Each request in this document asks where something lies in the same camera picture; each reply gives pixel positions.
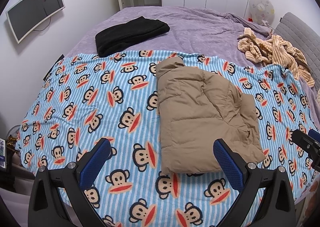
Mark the grey padded headboard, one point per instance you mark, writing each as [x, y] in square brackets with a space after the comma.
[292, 24]

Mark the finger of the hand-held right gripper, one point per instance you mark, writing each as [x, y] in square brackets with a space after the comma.
[314, 135]
[301, 139]

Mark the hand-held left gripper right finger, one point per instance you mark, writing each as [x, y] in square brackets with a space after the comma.
[228, 164]

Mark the white framed wall monitor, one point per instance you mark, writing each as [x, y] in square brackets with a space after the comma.
[32, 9]

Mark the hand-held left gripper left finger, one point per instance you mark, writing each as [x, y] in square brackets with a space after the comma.
[96, 160]

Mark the purple bedspread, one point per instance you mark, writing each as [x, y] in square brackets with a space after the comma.
[195, 27]

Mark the black folded garment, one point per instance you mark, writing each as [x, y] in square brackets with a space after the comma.
[127, 34]

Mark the monkey print striped blanket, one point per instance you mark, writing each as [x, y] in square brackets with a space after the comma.
[87, 107]

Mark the white round fan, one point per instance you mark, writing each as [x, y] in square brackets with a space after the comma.
[261, 7]

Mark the tan puffer jacket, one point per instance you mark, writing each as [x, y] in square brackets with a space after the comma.
[200, 107]

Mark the beige striped fleece garment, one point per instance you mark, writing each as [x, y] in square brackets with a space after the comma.
[280, 49]

